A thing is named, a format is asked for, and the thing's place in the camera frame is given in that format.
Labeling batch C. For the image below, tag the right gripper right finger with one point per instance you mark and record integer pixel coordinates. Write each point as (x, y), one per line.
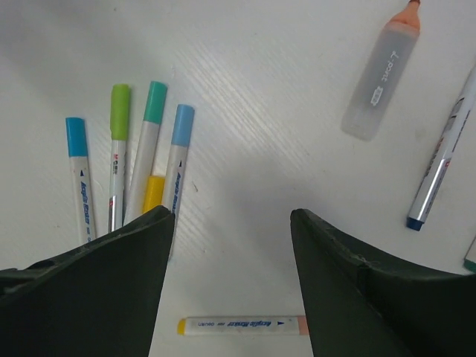
(362, 301)

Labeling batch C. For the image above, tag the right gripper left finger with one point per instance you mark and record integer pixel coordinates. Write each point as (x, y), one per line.
(100, 299)

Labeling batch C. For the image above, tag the yellow cap pen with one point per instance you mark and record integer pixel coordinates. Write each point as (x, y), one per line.
(154, 193)

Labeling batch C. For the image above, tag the dark green pen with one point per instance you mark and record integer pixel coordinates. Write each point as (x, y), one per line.
(470, 258)

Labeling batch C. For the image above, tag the teal cap pen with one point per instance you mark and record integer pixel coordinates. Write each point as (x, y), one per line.
(145, 155)

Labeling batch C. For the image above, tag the dark blue pen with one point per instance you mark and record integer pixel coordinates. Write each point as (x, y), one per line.
(442, 155)

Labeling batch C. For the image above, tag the orange highlighter body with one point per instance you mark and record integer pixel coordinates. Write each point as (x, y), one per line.
(382, 73)

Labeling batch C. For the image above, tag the pink cap pen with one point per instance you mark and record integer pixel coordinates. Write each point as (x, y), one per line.
(243, 325)

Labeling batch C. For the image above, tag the light blue cap pen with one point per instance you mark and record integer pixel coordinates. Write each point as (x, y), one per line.
(78, 155)

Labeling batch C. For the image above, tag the light green cap pen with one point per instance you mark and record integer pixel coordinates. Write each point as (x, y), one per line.
(119, 127)

